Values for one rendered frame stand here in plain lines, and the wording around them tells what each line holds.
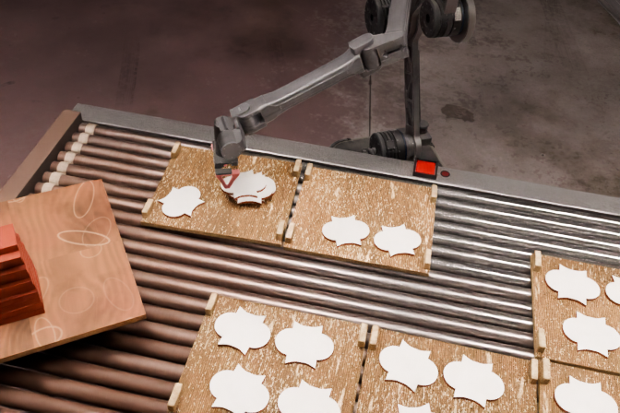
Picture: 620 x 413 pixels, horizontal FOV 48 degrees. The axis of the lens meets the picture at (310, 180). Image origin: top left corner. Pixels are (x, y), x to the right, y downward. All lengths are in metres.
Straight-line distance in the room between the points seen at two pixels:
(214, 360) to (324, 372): 0.26
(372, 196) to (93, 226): 0.81
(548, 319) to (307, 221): 0.71
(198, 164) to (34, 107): 2.07
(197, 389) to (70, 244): 0.50
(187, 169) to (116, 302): 0.61
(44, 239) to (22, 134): 2.10
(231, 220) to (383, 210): 0.45
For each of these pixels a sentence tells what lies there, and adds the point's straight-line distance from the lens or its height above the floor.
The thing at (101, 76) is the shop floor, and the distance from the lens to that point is 4.29.
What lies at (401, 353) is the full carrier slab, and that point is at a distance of 1.75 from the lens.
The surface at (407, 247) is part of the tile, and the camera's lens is 1.97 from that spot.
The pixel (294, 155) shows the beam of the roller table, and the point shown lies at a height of 0.92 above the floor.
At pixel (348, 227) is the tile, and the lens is 1.99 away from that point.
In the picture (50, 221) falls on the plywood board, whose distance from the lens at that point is 1.94.
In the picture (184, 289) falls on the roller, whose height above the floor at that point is 0.91.
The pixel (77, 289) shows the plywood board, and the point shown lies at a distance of 1.77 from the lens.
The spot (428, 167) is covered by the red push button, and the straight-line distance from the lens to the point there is 2.25.
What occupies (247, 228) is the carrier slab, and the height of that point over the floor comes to 0.94.
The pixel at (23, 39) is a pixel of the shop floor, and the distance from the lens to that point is 4.76.
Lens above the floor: 2.39
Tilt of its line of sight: 43 degrees down
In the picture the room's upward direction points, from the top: 4 degrees clockwise
